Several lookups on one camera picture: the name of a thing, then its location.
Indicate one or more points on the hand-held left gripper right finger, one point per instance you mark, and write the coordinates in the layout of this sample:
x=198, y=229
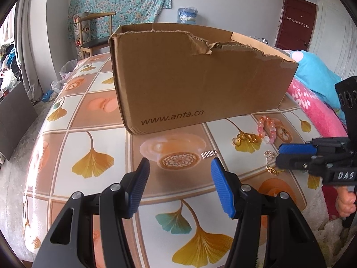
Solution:
x=223, y=192

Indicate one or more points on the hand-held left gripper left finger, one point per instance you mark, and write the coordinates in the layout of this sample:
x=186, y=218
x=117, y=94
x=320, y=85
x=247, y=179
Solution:
x=139, y=187

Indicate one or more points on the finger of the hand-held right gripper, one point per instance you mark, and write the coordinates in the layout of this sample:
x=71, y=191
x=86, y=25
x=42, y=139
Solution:
x=292, y=162
x=295, y=148

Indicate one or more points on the bronze butterfly pendant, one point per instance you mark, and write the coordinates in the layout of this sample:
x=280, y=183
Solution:
x=283, y=132

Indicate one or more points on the small silver clip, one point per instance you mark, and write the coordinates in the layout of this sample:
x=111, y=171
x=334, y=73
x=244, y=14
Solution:
x=208, y=153

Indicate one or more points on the cardboard box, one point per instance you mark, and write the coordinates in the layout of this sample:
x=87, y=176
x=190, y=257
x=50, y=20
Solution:
x=195, y=83

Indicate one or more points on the person's right hand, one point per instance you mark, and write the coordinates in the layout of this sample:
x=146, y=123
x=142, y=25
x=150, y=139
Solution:
x=344, y=203

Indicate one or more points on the pink floral blanket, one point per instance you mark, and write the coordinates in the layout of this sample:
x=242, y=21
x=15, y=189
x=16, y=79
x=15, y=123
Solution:
x=312, y=100

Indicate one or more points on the white fluffy robe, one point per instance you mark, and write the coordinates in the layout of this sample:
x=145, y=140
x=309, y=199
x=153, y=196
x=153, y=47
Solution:
x=337, y=234

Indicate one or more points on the patterned plastic tablecloth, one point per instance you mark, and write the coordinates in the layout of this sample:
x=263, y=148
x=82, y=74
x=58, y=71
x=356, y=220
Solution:
x=92, y=134

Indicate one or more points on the blue plush pillow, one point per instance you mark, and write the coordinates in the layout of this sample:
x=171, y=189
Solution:
x=315, y=72

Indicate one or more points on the brown door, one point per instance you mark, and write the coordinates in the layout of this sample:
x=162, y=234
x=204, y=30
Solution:
x=295, y=22

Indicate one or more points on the blue slipper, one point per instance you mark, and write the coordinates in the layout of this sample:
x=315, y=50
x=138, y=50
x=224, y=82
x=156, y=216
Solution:
x=47, y=96

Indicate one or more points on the clear plastic bag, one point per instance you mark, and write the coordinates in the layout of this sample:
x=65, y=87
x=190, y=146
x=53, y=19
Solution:
x=62, y=72

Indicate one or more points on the wooden chair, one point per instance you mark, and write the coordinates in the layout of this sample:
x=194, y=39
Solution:
x=93, y=43

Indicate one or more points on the grey curtain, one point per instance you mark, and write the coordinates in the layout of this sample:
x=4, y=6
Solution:
x=33, y=47

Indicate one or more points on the pile of clothes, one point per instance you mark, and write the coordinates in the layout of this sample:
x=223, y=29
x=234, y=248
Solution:
x=8, y=69

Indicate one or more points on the teal floral wall cloth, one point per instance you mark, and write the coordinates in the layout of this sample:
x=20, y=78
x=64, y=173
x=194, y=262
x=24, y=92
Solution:
x=125, y=0

